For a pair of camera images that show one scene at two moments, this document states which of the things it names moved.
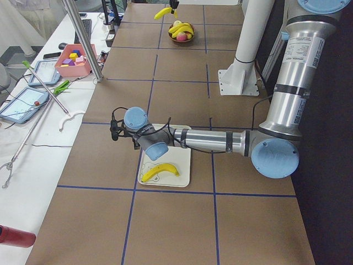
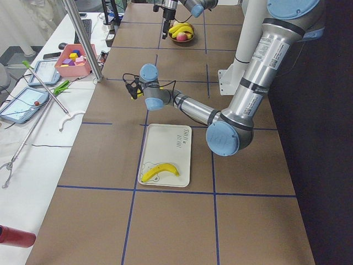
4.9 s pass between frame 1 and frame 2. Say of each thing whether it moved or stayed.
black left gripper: moved
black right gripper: moved
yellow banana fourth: stayed
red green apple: stayed
